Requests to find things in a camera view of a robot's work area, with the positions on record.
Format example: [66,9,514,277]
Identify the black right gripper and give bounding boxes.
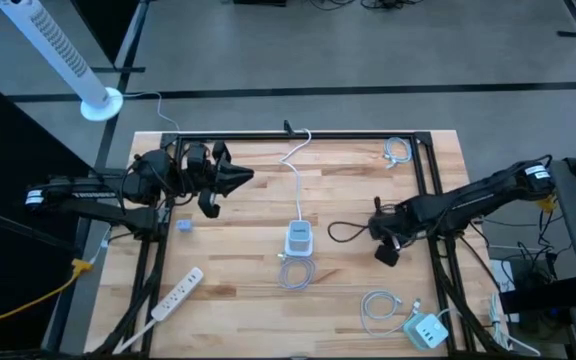
[366,198,412,251]

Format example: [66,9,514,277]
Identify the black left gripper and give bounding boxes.
[210,141,256,199]

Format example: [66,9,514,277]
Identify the long black charger cable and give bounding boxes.
[326,219,373,245]

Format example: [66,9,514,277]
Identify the white tower power strip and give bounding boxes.
[283,218,315,259]

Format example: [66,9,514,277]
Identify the white charger cable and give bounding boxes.
[359,289,422,337]
[382,136,414,170]

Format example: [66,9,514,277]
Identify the mint green cube power strip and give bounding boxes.
[402,312,450,350]

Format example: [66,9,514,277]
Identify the white paper sheet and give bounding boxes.
[489,258,518,294]

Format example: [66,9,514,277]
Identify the black partition curtain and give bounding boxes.
[0,67,94,354]
[70,0,142,64]

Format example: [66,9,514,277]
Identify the white tower fan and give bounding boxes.
[0,0,124,123]

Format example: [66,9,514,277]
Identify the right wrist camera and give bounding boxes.
[374,243,401,268]

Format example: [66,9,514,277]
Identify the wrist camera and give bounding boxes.
[197,188,222,220]
[374,243,401,268]

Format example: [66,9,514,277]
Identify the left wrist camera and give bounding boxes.
[197,188,222,220]

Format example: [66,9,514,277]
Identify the white tower strip cord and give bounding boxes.
[278,127,313,222]

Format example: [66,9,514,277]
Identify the black aluminium table frame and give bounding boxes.
[85,130,509,359]

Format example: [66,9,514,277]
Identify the white fan cord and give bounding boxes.
[120,91,181,132]

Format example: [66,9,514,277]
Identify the white cube strip cord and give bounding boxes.
[436,306,464,324]

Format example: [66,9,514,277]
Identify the white cable bundle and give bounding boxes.
[486,291,542,357]

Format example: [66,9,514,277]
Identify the yellow cable connector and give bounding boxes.
[536,193,559,215]

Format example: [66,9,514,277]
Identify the white flat strip cord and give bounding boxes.
[111,317,160,355]

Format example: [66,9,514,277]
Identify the black floor cables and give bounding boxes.
[307,0,424,11]

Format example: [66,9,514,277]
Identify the yellow extension cable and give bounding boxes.
[0,258,94,326]

